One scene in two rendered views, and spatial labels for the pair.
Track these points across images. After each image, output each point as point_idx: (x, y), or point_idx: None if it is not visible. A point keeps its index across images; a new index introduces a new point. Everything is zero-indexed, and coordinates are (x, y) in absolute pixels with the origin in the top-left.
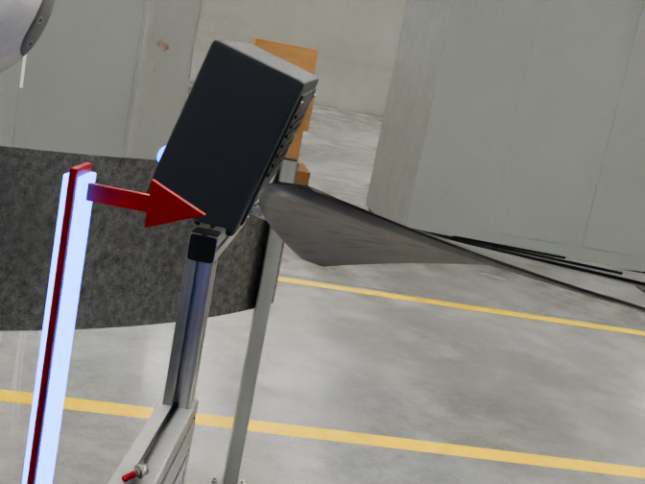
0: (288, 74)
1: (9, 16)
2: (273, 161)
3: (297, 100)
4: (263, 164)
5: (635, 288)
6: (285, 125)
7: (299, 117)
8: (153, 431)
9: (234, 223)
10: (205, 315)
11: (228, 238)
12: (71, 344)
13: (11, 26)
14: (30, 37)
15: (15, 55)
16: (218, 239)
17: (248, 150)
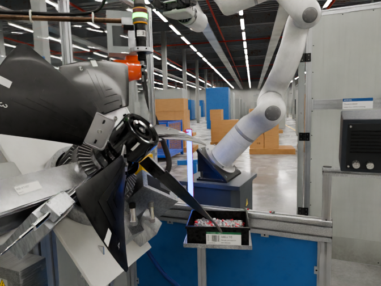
0: (343, 117)
1: (258, 113)
2: (348, 147)
3: (343, 125)
4: (341, 147)
5: None
6: (343, 134)
7: None
8: (300, 215)
9: (340, 166)
10: (325, 192)
11: (352, 174)
12: (191, 151)
13: (260, 115)
14: (267, 117)
15: (269, 120)
16: (324, 168)
17: (341, 142)
